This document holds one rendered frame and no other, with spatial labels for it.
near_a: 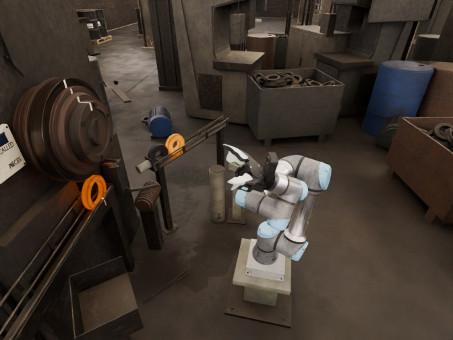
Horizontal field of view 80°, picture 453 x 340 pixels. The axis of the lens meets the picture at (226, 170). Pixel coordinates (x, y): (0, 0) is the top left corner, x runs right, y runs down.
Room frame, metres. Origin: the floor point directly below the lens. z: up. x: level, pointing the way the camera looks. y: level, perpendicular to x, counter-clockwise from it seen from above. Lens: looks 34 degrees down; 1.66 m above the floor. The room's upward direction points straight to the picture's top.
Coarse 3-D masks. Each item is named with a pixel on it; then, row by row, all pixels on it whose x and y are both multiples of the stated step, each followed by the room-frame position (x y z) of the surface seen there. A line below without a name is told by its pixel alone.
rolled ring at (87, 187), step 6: (90, 180) 1.13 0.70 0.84; (96, 180) 1.17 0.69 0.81; (102, 180) 1.21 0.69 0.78; (84, 186) 1.09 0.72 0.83; (90, 186) 1.11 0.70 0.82; (102, 186) 1.20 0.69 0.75; (84, 192) 1.07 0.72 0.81; (90, 192) 1.09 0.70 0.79; (102, 192) 1.19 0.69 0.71; (84, 198) 1.06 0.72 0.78; (90, 198) 1.08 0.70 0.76; (96, 198) 1.16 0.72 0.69; (84, 204) 1.05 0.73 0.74; (90, 204) 1.06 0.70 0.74
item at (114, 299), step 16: (80, 272) 0.67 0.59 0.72; (96, 272) 0.70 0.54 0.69; (112, 272) 0.72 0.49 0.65; (80, 288) 0.66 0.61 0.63; (96, 288) 0.67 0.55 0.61; (112, 288) 0.67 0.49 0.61; (128, 288) 0.68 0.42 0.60; (80, 304) 0.60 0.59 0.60; (96, 304) 0.61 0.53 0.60; (112, 304) 0.61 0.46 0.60; (128, 304) 0.61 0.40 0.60; (80, 320) 0.53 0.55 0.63; (96, 320) 0.54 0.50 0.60; (112, 320) 0.48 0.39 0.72; (128, 320) 0.50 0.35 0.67; (80, 336) 0.43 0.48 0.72; (96, 336) 0.45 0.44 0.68; (112, 336) 0.47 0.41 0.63; (128, 336) 0.60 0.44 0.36
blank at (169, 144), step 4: (172, 136) 1.71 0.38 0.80; (176, 136) 1.73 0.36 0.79; (180, 136) 1.76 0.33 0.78; (168, 140) 1.69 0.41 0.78; (172, 140) 1.70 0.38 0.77; (176, 140) 1.73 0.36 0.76; (180, 140) 1.75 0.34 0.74; (184, 140) 1.78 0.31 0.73; (168, 144) 1.67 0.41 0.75; (172, 144) 1.70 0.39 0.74; (180, 144) 1.75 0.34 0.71; (168, 148) 1.67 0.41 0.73; (172, 148) 1.69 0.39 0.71; (176, 148) 1.73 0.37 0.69
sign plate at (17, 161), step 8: (0, 128) 0.91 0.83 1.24; (8, 128) 0.94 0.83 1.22; (8, 136) 0.92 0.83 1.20; (8, 144) 0.91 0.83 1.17; (16, 144) 0.94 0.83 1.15; (0, 152) 0.86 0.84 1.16; (8, 152) 0.89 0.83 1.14; (16, 152) 0.92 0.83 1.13; (0, 160) 0.85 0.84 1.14; (8, 160) 0.88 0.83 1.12; (16, 160) 0.91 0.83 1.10; (24, 160) 0.94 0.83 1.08; (0, 168) 0.84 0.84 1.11; (8, 168) 0.86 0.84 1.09; (16, 168) 0.89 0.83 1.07; (0, 176) 0.82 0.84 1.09; (8, 176) 0.85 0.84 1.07
